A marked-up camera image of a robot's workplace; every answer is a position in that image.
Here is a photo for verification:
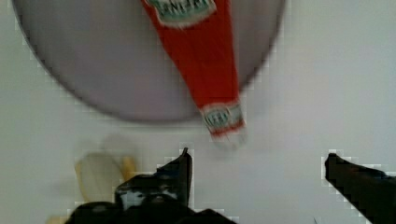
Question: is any peeled toy banana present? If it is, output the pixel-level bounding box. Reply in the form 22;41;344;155
45;153;136;224

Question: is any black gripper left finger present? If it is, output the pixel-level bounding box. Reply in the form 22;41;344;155
114;147;192;209

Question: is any red ketchup bottle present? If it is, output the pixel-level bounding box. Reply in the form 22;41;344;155
141;0;246;148

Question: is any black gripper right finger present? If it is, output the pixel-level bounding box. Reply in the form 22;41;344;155
324;153;396;224

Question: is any pink round plate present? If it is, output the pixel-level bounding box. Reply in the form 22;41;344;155
10;0;286;122

